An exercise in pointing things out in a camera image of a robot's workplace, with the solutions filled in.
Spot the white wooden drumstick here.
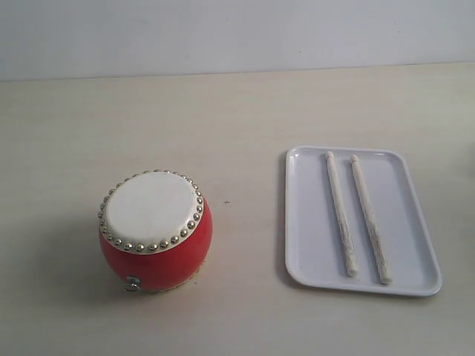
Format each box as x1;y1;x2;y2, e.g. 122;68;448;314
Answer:
350;154;392;285
325;151;358;277

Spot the small red drum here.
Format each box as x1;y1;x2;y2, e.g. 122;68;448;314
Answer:
98;169;213;292

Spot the white plastic tray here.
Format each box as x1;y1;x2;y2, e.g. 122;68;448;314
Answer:
285;145;442;297

